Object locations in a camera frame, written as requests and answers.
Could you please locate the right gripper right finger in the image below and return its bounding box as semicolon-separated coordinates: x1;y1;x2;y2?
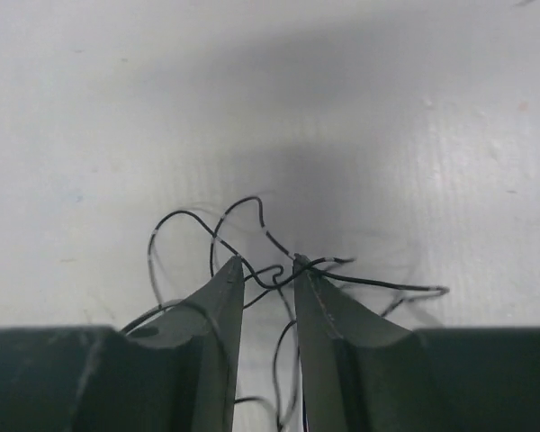
293;256;540;431

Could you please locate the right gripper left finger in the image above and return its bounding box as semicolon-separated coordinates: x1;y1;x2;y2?
0;258;244;431

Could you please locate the red black wire bundle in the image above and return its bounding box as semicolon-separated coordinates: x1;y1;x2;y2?
119;191;451;432

